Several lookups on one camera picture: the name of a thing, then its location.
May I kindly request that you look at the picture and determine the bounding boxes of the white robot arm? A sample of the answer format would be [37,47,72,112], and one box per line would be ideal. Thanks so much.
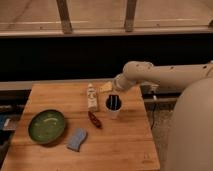
[99,61,213,171]

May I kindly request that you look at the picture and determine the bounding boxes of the white tube bottle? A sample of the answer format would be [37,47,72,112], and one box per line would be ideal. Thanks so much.
[87,83,98,112]

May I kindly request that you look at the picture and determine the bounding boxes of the red chili pepper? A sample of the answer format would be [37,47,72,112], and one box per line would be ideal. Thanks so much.
[88,112,102,129]

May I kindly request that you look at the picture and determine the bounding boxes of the white cup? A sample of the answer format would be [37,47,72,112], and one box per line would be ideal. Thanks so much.
[105,94,122,119]

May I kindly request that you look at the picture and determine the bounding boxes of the blue sponge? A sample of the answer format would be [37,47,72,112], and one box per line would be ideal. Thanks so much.
[67,128,87,152]

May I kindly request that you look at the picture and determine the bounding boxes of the green ceramic bowl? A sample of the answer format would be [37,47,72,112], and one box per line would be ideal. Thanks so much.
[28,109,66,144]

